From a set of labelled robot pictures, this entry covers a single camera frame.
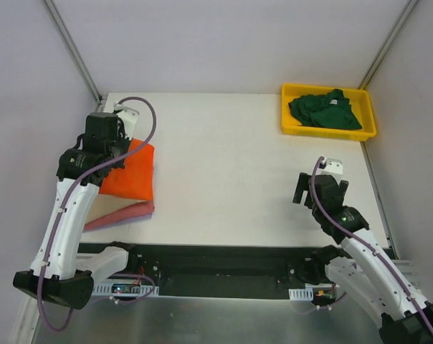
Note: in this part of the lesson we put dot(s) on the beige folded t shirt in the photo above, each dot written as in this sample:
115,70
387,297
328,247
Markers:
106,204

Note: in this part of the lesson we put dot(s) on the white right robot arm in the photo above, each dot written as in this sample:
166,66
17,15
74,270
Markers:
357,263

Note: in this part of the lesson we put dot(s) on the pink folded t shirt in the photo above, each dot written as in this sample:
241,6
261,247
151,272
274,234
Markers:
135,210

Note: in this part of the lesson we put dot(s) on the green t shirt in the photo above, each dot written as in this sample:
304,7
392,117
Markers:
331,111

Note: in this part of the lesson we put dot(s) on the right aluminium frame post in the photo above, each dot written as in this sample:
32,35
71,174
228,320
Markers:
401,21

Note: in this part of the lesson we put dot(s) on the white slotted cable duct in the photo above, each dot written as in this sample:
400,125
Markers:
124,290

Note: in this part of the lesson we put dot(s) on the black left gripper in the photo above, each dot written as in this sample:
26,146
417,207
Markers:
120,149

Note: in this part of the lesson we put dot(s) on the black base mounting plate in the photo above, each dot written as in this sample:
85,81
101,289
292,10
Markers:
266,273

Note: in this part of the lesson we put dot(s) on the aluminium frame post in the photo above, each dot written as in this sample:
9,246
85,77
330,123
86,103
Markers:
401,21
72,50

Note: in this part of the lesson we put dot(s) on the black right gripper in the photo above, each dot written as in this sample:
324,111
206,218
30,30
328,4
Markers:
302,187

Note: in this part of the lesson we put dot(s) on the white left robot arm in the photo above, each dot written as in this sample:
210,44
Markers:
54,275

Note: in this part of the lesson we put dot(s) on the orange t shirt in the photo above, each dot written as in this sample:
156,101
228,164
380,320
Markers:
135,181

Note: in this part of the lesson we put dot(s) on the yellow plastic bin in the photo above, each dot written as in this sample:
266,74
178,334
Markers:
360,103

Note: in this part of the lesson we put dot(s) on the left aluminium frame post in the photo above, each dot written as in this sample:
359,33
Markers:
72,50

